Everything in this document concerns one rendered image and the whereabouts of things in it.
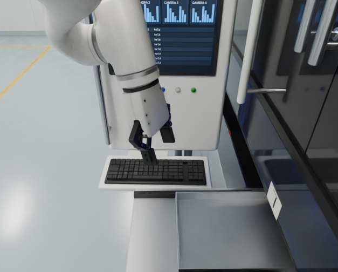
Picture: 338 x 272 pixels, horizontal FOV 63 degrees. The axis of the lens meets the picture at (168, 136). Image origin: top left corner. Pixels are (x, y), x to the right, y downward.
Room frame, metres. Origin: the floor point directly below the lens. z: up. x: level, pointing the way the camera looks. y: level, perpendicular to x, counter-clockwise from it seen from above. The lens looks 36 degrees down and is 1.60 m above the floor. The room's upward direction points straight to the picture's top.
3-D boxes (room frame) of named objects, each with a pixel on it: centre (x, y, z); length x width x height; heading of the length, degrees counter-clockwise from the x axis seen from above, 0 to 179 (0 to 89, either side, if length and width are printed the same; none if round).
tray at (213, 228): (0.50, -0.19, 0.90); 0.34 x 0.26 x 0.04; 91
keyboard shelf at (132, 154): (0.89, 0.05, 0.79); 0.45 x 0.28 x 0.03; 89
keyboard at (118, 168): (0.83, 0.05, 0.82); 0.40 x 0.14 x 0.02; 89
